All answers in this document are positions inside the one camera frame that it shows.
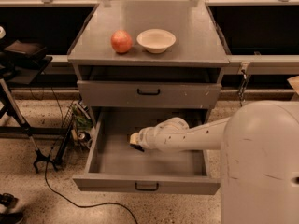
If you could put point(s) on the open grey middle drawer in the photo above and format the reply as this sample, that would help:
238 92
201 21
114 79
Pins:
114 166

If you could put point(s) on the red apple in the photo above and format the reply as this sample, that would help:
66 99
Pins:
121 41

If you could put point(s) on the grey metal drawer cabinet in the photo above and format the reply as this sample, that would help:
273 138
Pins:
196 57

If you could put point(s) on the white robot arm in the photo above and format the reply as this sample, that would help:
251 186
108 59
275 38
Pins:
259 147

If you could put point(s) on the wire basket with items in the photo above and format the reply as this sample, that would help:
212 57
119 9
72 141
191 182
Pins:
78 125

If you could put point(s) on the dark shoe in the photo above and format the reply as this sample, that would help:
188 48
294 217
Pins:
10 213

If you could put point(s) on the black tripod stand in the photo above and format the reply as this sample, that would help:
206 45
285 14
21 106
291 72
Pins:
10 106

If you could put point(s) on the foam gripper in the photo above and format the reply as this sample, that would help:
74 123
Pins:
142 137

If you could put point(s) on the closed grey top drawer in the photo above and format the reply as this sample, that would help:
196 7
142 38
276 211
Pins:
149 94

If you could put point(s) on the black device on stand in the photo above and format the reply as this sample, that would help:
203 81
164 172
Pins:
22 62

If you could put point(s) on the white paper bowl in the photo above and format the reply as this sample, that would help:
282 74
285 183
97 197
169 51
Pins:
156 41

